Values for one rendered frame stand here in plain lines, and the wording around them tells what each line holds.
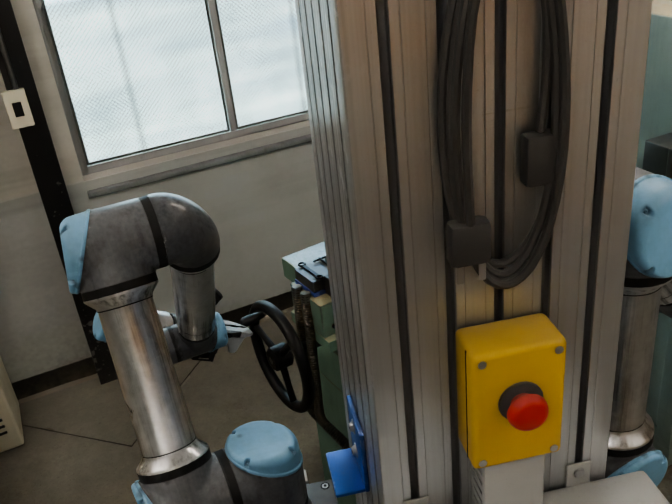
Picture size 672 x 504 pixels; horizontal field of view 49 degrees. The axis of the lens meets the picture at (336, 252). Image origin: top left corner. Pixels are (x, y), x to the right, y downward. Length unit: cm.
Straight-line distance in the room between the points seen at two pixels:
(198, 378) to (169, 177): 84
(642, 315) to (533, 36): 55
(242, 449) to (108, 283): 33
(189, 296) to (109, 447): 170
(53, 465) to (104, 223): 194
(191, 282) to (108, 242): 21
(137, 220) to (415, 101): 64
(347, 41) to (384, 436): 38
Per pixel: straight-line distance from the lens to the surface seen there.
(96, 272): 113
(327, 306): 168
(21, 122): 278
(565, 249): 68
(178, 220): 114
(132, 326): 114
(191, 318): 139
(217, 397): 303
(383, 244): 62
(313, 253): 202
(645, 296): 104
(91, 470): 290
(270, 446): 120
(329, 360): 199
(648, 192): 96
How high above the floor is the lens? 185
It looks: 28 degrees down
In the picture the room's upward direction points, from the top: 7 degrees counter-clockwise
